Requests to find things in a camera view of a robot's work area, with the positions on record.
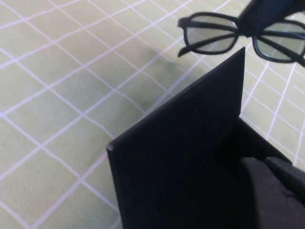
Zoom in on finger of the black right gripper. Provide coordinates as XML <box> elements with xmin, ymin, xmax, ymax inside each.
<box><xmin>237</xmin><ymin>0</ymin><xmax>304</xmax><ymax>37</ymax></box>

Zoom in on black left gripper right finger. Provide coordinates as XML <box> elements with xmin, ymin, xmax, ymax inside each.
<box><xmin>265</xmin><ymin>156</ymin><xmax>305</xmax><ymax>206</ymax></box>

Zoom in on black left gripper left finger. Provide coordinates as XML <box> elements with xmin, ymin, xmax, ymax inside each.
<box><xmin>239</xmin><ymin>156</ymin><xmax>305</xmax><ymax>229</ymax></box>

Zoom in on black framed glasses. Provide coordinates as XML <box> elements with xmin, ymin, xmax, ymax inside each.
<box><xmin>177</xmin><ymin>10</ymin><xmax>305</xmax><ymax>68</ymax></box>

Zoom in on black glasses case box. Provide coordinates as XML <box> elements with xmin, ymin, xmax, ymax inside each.
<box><xmin>106</xmin><ymin>46</ymin><xmax>305</xmax><ymax>229</ymax></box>

